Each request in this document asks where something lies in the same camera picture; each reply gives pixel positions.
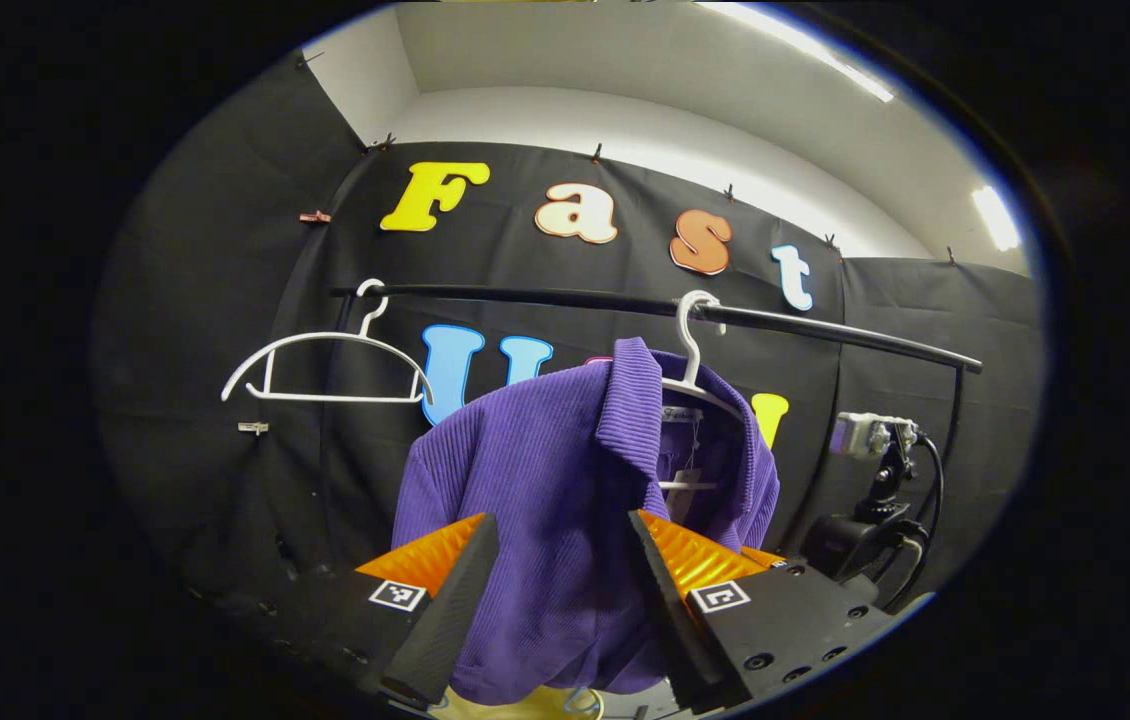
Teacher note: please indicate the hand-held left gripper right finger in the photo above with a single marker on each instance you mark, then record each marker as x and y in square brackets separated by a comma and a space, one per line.
[670, 610]

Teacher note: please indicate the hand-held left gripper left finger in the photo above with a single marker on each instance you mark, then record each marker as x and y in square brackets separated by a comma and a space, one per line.
[455, 620]

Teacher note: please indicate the black clothes rack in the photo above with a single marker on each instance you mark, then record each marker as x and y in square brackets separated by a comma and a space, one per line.
[825, 328]

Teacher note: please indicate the white plastic hanger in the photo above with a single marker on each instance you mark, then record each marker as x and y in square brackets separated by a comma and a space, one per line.
[325, 338]
[690, 350]

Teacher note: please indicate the white paper hang tag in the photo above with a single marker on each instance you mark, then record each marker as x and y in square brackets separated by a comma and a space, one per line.
[685, 495]

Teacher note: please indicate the silver clip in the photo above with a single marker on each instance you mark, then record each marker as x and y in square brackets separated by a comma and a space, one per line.
[252, 428]

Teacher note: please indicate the ceiling light strip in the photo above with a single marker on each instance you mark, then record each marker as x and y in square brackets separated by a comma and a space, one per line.
[997, 218]
[805, 45]

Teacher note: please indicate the copper clip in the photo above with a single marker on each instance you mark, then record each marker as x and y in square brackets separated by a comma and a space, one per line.
[315, 216]

